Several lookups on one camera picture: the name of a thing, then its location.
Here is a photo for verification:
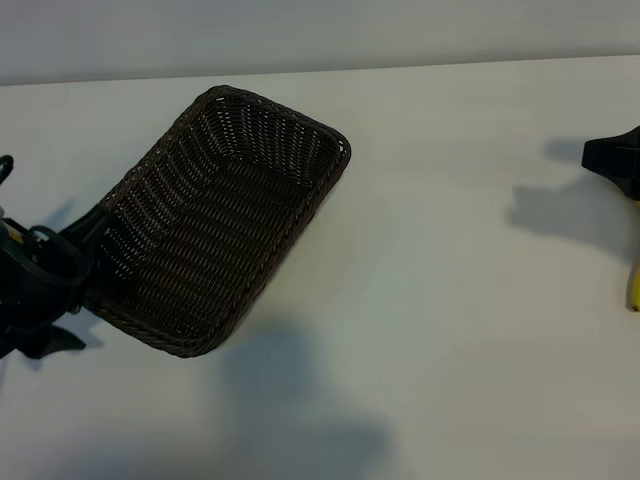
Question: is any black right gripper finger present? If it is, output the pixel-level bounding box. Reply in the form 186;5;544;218
582;125;640;156
582;148;640;202

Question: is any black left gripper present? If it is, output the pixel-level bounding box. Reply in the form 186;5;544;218
0;204;114;360

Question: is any yellow banana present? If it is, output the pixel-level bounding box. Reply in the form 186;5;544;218
627;198;640;313

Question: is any dark brown woven basket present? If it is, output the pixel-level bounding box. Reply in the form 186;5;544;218
82;84;352;359

